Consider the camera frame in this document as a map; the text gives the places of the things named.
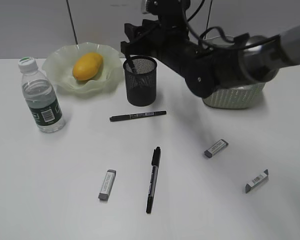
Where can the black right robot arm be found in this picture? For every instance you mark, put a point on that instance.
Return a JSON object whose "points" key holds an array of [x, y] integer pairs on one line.
{"points": [[208, 67]]}

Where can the black marker pen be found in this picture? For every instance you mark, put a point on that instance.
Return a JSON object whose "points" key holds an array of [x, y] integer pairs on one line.
{"points": [[126, 117], [153, 179], [133, 68]]}

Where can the grey white eraser left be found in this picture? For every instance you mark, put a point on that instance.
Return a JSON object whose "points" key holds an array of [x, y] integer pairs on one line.
{"points": [[107, 185]]}

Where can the grey white eraser barcode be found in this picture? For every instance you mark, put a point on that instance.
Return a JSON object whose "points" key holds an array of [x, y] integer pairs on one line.
{"points": [[263, 176]]}

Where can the black mesh pen holder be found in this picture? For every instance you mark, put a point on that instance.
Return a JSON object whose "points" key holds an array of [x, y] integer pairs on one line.
{"points": [[141, 83]]}

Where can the yellow mango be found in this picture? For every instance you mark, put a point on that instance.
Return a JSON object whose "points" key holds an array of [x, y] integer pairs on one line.
{"points": [[87, 66]]}

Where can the grey white eraser upper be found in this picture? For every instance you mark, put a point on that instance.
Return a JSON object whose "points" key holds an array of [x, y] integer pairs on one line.
{"points": [[216, 148]]}

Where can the grey white eraser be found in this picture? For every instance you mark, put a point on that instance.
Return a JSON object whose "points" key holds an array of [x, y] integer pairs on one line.
{"points": [[216, 148], [107, 185]]}

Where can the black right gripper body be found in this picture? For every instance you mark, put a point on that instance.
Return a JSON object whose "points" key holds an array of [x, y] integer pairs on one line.
{"points": [[171, 47]]}

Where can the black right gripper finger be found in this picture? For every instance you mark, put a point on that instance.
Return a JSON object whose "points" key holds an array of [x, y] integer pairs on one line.
{"points": [[132, 31], [126, 48]]}

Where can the pale green wavy glass plate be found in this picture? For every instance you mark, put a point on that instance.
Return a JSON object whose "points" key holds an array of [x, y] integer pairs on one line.
{"points": [[59, 69]]}

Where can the clear water bottle green label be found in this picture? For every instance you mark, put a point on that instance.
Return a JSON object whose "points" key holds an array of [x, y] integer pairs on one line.
{"points": [[40, 97]]}

